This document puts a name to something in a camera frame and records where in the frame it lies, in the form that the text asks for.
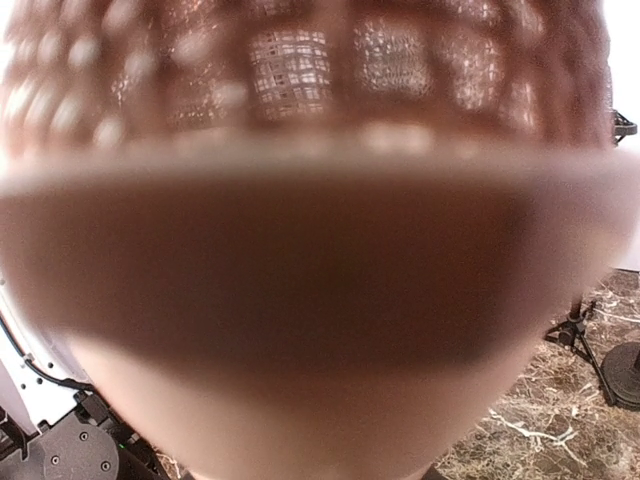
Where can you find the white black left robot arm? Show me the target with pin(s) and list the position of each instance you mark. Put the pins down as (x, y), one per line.
(54, 423)

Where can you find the black tripod microphone stand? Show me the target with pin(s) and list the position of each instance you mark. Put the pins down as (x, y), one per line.
(570, 335)

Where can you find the black round-base stand, blue mic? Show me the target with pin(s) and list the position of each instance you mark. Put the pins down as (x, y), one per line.
(620, 368)

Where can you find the pink microphone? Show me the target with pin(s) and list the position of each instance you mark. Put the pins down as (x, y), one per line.
(305, 239)

